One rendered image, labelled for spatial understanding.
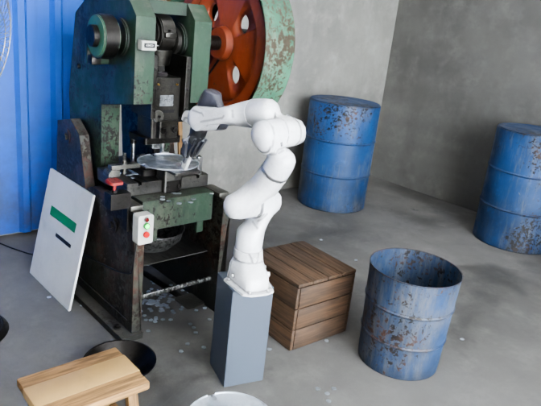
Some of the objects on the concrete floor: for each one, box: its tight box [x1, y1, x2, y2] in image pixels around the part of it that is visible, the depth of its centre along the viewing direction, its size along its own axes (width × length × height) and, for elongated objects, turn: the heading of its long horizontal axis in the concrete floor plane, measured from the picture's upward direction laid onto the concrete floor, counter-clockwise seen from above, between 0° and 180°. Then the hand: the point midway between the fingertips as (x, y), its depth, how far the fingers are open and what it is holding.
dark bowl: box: [84, 340, 156, 376], centre depth 240 cm, size 30×30×7 cm
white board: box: [30, 168, 95, 311], centre depth 296 cm, size 14×50×59 cm, turn 25°
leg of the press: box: [56, 118, 144, 341], centre depth 283 cm, size 92×12×90 cm, turn 24°
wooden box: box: [263, 241, 356, 350], centre depth 292 cm, size 40×38×35 cm
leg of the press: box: [151, 143, 230, 312], centre depth 318 cm, size 92×12×90 cm, turn 24°
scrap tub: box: [358, 248, 464, 381], centre depth 269 cm, size 42×42×48 cm
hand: (186, 162), depth 260 cm, fingers closed
